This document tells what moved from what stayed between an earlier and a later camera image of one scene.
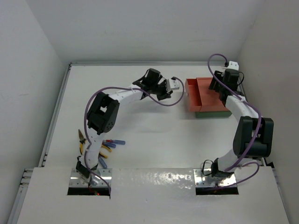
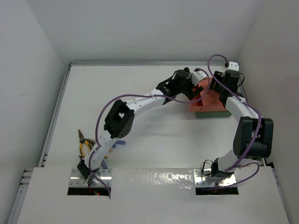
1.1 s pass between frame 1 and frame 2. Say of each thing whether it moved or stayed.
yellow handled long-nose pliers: stayed
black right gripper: stayed
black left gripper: moved
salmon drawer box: stayed
